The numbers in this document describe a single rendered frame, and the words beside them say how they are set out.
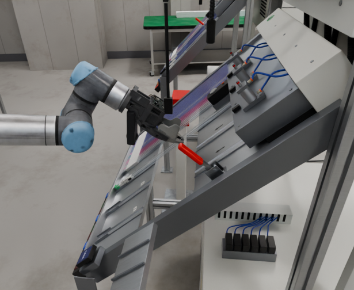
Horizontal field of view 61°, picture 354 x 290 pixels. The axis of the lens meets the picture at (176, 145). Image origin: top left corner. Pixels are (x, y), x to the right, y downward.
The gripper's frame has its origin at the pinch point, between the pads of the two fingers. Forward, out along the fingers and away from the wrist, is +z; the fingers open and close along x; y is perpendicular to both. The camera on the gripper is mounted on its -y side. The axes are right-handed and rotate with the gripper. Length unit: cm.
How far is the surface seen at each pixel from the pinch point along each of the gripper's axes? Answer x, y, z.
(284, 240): -8.4, -6.6, 46.5
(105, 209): -10.7, -29.0, -7.7
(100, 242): -23.7, -27.3, -5.6
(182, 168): 72, -55, 31
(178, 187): 72, -68, 37
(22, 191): 77, -143, -48
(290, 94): -28.1, 34.5, 3.4
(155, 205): 38, -61, 21
